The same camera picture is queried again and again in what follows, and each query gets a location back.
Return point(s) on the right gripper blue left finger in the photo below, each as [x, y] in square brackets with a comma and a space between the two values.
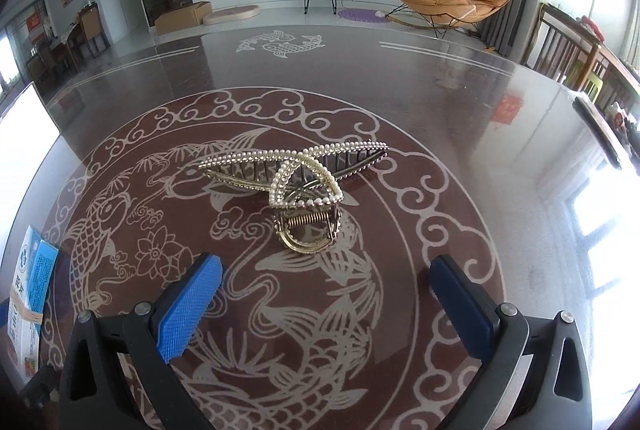
[94, 391]

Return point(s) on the brown cardboard box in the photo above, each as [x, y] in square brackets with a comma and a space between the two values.
[183, 18]

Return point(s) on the pearl hair claw clip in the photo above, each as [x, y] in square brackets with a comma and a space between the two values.
[303, 186]

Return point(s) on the white cardboard storage box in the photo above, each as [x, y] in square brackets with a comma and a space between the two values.
[27, 134]

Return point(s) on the blue white medicine box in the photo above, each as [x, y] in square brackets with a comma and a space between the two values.
[28, 293]

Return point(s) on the orange lounge chair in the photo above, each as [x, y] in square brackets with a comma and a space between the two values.
[442, 16]

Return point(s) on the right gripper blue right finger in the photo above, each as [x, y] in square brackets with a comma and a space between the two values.
[555, 393]

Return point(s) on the dark wooden dining chair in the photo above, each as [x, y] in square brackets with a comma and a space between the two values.
[563, 49]

